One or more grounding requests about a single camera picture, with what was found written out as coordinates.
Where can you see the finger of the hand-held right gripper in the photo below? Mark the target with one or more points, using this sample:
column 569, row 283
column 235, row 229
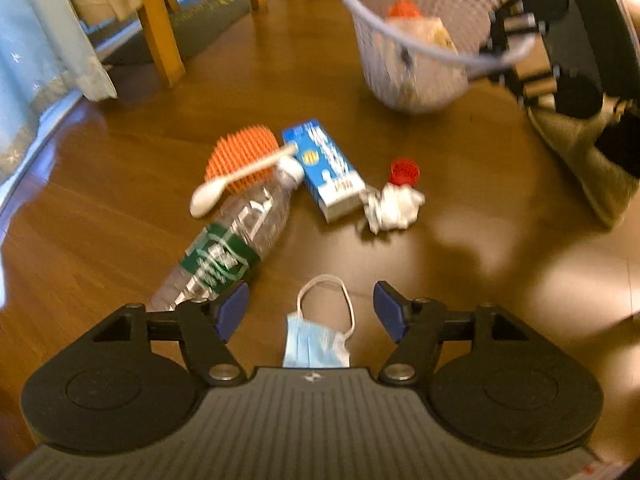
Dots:
column 510, row 27
column 525, row 82

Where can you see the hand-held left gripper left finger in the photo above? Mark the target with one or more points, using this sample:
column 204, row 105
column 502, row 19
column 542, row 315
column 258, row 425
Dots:
column 232, row 310

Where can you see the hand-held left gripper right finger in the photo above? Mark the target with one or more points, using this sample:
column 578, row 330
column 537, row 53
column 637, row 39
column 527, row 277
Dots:
column 390, row 310

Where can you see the blue face mask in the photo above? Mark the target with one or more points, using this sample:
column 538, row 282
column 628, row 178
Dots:
column 312, row 345

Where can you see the beige snack bag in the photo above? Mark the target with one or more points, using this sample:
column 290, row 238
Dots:
column 425, row 32

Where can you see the clear plastic bottle green label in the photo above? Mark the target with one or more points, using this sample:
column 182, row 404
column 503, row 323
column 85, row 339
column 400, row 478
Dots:
column 240, row 220

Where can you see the white paper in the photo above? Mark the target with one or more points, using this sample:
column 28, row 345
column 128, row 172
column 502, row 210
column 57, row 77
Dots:
column 395, row 207

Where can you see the red plastic bag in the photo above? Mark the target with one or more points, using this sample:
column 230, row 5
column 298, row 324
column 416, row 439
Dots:
column 404, row 9

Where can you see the lavender plastic mesh basket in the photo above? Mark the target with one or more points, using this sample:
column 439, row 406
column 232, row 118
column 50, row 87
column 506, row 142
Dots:
column 390, row 80

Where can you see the red bottle cap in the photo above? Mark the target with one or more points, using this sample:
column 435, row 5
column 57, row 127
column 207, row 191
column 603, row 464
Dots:
column 404, row 172

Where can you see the blue and white milk carton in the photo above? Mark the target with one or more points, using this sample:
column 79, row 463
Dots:
column 320, row 165

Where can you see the beige fleece slipper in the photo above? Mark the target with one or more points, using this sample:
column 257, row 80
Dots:
column 580, row 150

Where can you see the white plastic spoon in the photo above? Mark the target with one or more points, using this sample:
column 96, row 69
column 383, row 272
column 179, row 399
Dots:
column 205, row 200

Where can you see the person's dark trouser leg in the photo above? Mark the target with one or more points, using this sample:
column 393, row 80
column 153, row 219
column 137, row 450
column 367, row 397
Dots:
column 625, row 145

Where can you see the orange foam net sleeve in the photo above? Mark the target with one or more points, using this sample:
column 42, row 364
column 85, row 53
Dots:
column 240, row 152

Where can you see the wooden table legs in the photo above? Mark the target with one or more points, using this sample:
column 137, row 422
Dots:
column 160, row 35

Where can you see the dark grey door mat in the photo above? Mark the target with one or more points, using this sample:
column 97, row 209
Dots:
column 210, row 20

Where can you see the blue star-print curtain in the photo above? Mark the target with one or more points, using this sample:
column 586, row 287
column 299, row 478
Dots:
column 40, row 35

